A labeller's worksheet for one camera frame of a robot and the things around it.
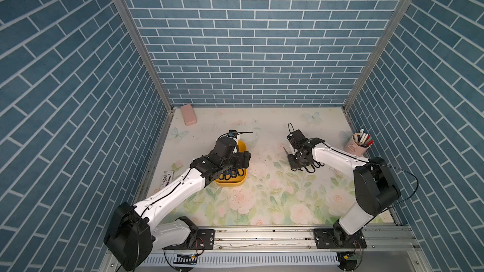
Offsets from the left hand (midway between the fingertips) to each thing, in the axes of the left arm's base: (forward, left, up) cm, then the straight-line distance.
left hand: (248, 155), depth 80 cm
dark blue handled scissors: (-1, +8, -15) cm, 17 cm away
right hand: (+3, -23, -13) cm, 27 cm away
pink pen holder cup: (+8, -53, -7) cm, 54 cm away
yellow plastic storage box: (-6, +5, -13) cm, 15 cm away
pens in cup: (+13, -58, -5) cm, 60 cm away
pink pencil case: (+38, +37, -16) cm, 55 cm away
